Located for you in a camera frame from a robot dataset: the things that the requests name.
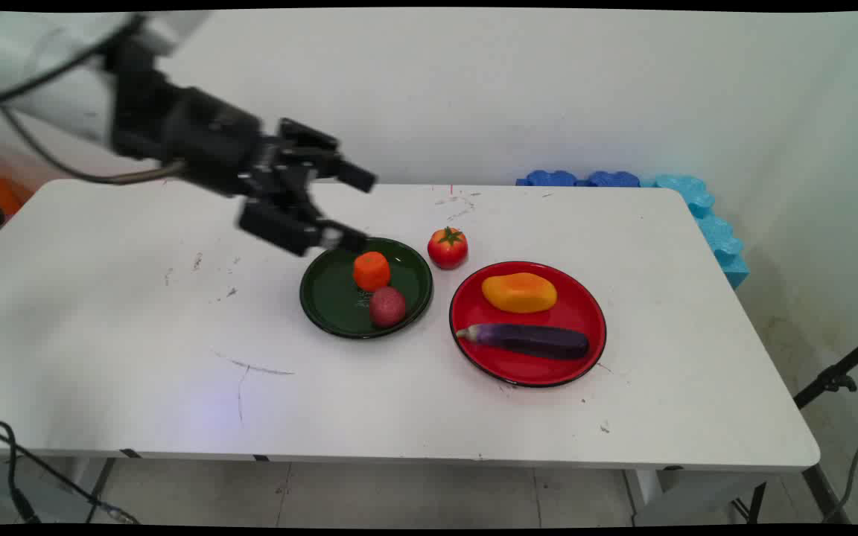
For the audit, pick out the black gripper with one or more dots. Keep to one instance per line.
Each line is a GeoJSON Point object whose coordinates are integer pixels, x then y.
{"type": "Point", "coordinates": [198, 138]}

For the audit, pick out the purple toy eggplant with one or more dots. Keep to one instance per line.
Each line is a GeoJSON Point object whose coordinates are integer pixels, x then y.
{"type": "Point", "coordinates": [533, 340]}

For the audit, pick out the orange carrot piece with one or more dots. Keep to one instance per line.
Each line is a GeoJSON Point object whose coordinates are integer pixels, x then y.
{"type": "Point", "coordinates": [372, 271]}

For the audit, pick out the dark green plate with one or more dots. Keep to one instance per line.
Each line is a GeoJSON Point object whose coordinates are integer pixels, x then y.
{"type": "Point", "coordinates": [336, 301]}

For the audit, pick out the reddish purple potato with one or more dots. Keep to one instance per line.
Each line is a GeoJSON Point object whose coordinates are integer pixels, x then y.
{"type": "Point", "coordinates": [387, 307]}

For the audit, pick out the red toy tomato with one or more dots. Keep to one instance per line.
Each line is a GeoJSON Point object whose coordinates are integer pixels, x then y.
{"type": "Point", "coordinates": [447, 249]}

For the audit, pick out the orange yellow toy mango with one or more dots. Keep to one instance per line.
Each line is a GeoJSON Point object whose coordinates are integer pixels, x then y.
{"type": "Point", "coordinates": [520, 292]}

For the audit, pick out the dark blue foam piece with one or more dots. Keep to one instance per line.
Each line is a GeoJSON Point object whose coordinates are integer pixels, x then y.
{"type": "Point", "coordinates": [613, 179]}
{"type": "Point", "coordinates": [550, 179]}

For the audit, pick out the red plate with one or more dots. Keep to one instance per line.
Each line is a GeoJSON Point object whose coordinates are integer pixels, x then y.
{"type": "Point", "coordinates": [548, 309]}

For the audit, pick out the black metal table leg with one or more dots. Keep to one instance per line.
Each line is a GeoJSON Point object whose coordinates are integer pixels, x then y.
{"type": "Point", "coordinates": [820, 491]}
{"type": "Point", "coordinates": [100, 487]}

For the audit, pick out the light blue foam strip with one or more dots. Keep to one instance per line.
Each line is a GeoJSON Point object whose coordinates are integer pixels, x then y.
{"type": "Point", "coordinates": [716, 231]}

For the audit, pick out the black tripod stand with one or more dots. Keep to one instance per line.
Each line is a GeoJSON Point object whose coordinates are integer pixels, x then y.
{"type": "Point", "coordinates": [835, 380]}

